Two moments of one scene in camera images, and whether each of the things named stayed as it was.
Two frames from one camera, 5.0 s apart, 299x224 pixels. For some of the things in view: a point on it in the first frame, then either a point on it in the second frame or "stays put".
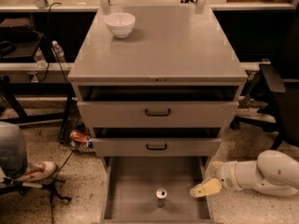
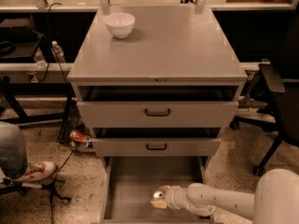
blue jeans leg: (13, 158) stays put
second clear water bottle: (40, 59) stays put
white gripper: (226, 175) -> (172, 197)
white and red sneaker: (36, 170) stays put
